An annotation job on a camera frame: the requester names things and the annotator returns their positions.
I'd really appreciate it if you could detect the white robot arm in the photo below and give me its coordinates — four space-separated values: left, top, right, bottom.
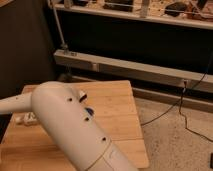
0 81 138 171

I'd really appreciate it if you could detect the grey metal shelf frame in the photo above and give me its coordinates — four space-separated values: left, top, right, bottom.
54 1 213 112

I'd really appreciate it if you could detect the thin metal rod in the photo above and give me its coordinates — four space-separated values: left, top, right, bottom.
51 0 68 51

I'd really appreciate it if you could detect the white rectangular box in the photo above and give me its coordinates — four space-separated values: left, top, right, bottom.
15 112 38 126

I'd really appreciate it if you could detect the black cable on floor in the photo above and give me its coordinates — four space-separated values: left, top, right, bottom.
139 49 213 143

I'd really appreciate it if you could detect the black object at floor edge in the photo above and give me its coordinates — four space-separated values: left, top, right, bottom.
210 153 213 169

